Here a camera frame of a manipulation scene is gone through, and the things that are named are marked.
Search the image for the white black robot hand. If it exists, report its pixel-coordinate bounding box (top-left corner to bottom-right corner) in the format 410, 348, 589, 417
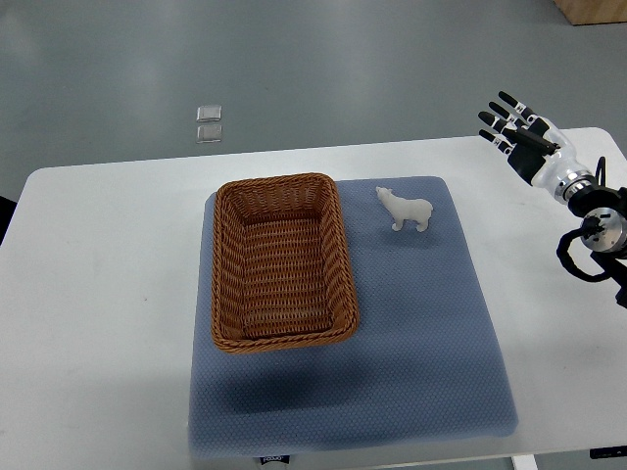
478, 91, 593, 204

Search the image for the white bear figurine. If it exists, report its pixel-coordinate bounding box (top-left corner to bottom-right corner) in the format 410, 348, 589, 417
375, 186, 433, 233

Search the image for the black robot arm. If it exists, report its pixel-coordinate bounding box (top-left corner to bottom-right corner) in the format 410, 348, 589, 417
556, 157, 626, 307

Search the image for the brown wicker basket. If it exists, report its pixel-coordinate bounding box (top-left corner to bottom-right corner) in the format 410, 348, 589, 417
211, 172, 360, 353

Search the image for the wooden box corner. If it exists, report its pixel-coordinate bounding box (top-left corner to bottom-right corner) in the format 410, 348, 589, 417
554, 0, 626, 25

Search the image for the blue-grey padded mat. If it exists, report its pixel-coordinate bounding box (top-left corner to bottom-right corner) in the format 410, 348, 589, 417
188, 176, 517, 460

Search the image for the black table control panel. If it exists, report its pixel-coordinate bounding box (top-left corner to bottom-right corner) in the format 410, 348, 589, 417
589, 446, 627, 459

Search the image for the upper floor socket plate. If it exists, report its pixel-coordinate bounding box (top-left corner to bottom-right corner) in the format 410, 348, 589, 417
196, 104, 222, 122

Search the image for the black mat label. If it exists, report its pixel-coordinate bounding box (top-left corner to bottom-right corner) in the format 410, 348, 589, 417
259, 455, 290, 465

